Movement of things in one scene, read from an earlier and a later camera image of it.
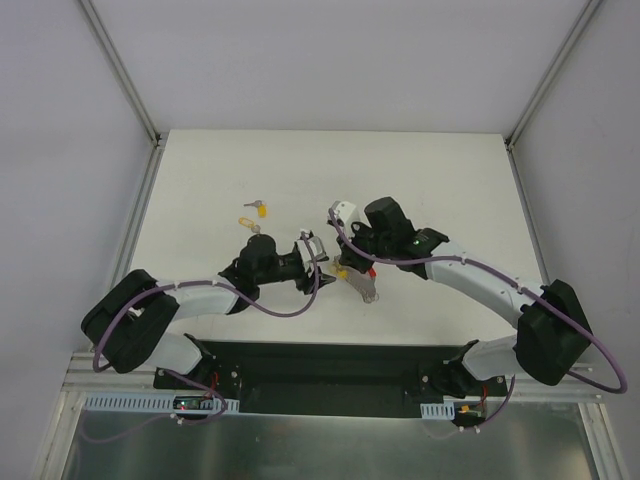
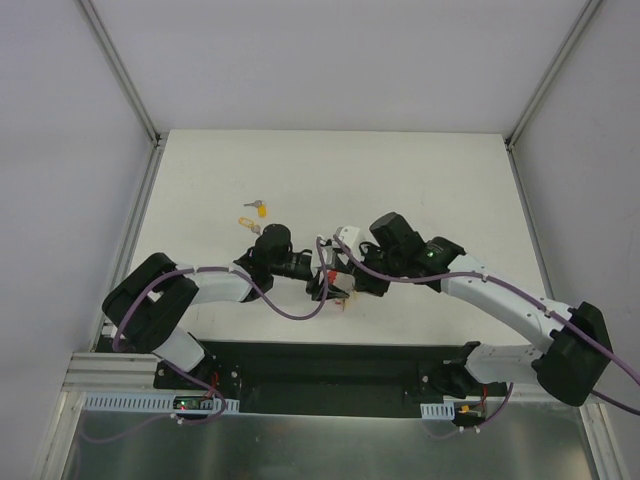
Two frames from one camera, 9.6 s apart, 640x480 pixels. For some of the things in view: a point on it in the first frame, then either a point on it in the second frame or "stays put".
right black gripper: x=356 y=257 to x=370 y=282
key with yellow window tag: x=250 y=224 stays put
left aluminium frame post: x=121 y=70 stays put
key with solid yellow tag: x=262 y=208 stays put
